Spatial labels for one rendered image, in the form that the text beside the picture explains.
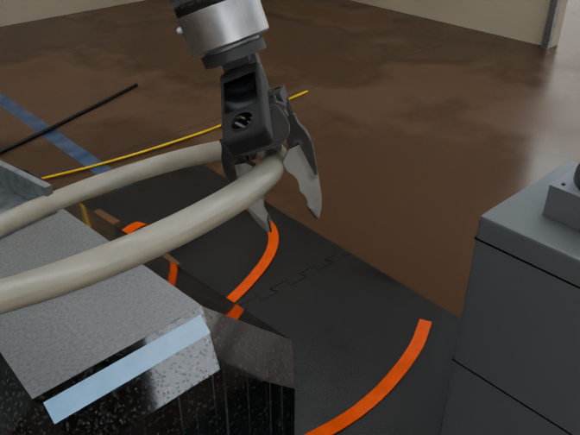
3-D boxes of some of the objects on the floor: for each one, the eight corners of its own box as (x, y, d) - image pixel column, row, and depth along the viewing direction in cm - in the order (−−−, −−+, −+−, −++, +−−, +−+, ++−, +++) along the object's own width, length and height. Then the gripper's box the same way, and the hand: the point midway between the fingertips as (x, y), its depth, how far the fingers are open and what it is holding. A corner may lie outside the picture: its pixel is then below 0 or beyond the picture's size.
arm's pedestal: (502, 379, 210) (560, 146, 165) (659, 476, 179) (783, 221, 134) (406, 467, 182) (445, 213, 137) (574, 602, 150) (694, 329, 105)
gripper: (287, 25, 73) (343, 192, 80) (190, 59, 75) (252, 220, 82) (281, 31, 65) (343, 217, 72) (173, 69, 67) (242, 246, 74)
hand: (290, 217), depth 73 cm, fingers closed on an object, 5 cm apart
